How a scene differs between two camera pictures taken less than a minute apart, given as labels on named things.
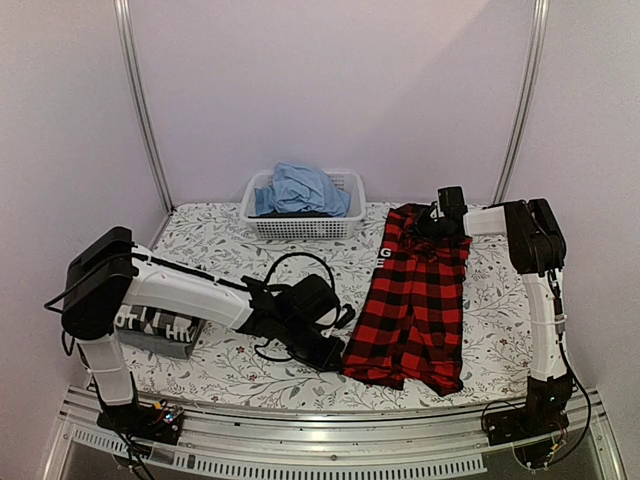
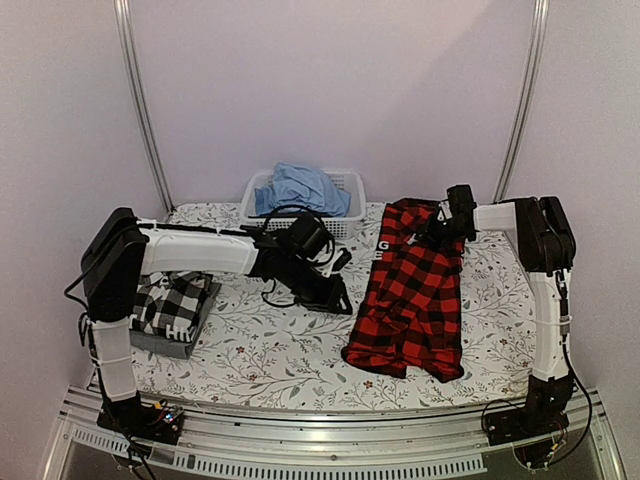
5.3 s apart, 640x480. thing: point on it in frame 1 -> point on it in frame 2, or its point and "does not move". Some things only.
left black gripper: x=334 y=352 -> x=329 y=302
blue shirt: x=296 y=188 does not move
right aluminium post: x=540 y=23 does not move
